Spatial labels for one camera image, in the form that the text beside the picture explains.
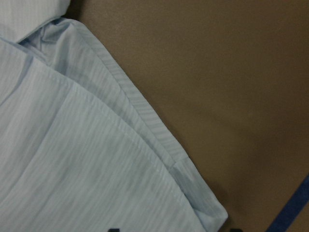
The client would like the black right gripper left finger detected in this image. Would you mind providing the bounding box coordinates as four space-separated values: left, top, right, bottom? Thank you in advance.
108 228 120 232

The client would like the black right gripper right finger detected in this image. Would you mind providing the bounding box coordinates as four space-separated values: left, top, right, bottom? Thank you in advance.
230 228 241 232

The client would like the light blue button shirt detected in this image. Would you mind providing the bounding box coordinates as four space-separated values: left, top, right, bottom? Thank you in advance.
0 0 228 232

